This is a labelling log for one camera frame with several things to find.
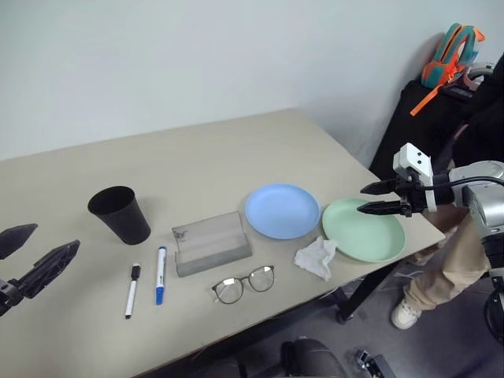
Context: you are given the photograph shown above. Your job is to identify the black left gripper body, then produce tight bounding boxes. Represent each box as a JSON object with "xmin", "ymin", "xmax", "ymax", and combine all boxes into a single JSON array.
[{"xmin": 0, "ymin": 277, "xmax": 24, "ymax": 317}]

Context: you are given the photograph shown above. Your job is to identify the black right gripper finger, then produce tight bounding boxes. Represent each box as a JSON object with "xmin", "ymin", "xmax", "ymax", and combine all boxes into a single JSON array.
[
  {"xmin": 360, "ymin": 179, "xmax": 399, "ymax": 195},
  {"xmin": 357, "ymin": 199, "xmax": 406, "ymax": 217}
]

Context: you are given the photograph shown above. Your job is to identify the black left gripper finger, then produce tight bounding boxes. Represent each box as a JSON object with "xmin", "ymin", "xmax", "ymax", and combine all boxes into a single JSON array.
[
  {"xmin": 17, "ymin": 239, "xmax": 81, "ymax": 299},
  {"xmin": 0, "ymin": 223, "xmax": 39, "ymax": 261}
]

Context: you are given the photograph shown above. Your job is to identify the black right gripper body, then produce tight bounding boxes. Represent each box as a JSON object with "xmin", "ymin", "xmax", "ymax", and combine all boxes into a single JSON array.
[{"xmin": 395, "ymin": 167, "xmax": 428, "ymax": 217}]

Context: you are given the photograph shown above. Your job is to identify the green plate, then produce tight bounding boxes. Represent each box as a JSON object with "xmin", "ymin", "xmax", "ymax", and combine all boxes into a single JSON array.
[{"xmin": 321, "ymin": 197, "xmax": 407, "ymax": 263}]

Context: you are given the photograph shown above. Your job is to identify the white tissue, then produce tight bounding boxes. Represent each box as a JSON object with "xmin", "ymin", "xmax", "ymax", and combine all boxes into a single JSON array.
[{"xmin": 294, "ymin": 236, "xmax": 339, "ymax": 282}]

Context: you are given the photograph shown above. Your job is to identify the black-capped white marker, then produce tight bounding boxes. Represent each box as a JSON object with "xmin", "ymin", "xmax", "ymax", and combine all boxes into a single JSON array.
[{"xmin": 124, "ymin": 264, "xmax": 143, "ymax": 320}]

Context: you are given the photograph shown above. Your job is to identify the blue whiteboard marker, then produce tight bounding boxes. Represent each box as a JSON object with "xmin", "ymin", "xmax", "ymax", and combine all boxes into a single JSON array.
[{"xmin": 154, "ymin": 246, "xmax": 168, "ymax": 306}]

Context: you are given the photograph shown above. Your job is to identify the dark-rimmed glasses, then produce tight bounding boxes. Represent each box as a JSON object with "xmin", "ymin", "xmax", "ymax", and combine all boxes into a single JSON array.
[{"xmin": 211, "ymin": 265, "xmax": 276, "ymax": 306}]

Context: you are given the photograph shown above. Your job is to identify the grey translucent glasses case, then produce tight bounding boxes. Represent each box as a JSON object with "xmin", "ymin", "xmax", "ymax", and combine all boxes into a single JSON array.
[{"xmin": 171, "ymin": 211, "xmax": 254, "ymax": 278}]

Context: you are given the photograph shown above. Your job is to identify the person in beige trousers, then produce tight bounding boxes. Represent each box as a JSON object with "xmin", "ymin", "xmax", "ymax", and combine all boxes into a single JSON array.
[{"xmin": 391, "ymin": 50, "xmax": 504, "ymax": 331}]

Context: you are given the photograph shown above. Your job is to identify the black table leg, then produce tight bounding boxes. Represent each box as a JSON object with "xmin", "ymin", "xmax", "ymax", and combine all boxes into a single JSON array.
[{"xmin": 336, "ymin": 258, "xmax": 406, "ymax": 324}]

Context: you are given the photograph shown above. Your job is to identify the black plastic cup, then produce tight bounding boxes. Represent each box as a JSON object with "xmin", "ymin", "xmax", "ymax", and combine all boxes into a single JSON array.
[{"xmin": 87, "ymin": 186, "xmax": 152, "ymax": 246}]

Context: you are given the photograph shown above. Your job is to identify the blue plate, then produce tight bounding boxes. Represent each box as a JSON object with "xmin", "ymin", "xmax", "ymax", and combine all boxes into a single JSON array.
[{"xmin": 244, "ymin": 183, "xmax": 322, "ymax": 240}]

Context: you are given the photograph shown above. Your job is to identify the flat black device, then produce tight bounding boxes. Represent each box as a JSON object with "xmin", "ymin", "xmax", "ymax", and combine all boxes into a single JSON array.
[{"xmin": 440, "ymin": 84, "xmax": 473, "ymax": 100}]

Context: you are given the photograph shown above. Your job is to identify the teal and orange backpack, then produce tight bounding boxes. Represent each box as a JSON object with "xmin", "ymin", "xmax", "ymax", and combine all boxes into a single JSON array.
[{"xmin": 409, "ymin": 22, "xmax": 486, "ymax": 117}]

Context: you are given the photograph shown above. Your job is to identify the black and metal floor device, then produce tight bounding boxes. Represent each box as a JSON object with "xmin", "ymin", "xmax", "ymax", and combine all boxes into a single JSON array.
[{"xmin": 346, "ymin": 346, "xmax": 395, "ymax": 378}]

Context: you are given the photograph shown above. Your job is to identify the large dark rounded shape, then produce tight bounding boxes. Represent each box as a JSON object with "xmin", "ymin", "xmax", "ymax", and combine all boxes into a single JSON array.
[{"xmin": 280, "ymin": 336, "xmax": 348, "ymax": 378}]

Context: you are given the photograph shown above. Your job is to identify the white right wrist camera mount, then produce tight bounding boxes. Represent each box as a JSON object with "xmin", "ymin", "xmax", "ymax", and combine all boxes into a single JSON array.
[{"xmin": 392, "ymin": 143, "xmax": 437, "ymax": 213}]

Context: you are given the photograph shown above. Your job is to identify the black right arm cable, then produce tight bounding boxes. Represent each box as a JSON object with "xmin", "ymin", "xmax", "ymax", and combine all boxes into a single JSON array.
[{"xmin": 423, "ymin": 176, "xmax": 504, "ymax": 195}]

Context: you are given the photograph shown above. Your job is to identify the white wires under table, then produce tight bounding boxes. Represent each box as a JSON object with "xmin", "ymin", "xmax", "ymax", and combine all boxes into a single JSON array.
[{"xmin": 317, "ymin": 285, "xmax": 344, "ymax": 301}]

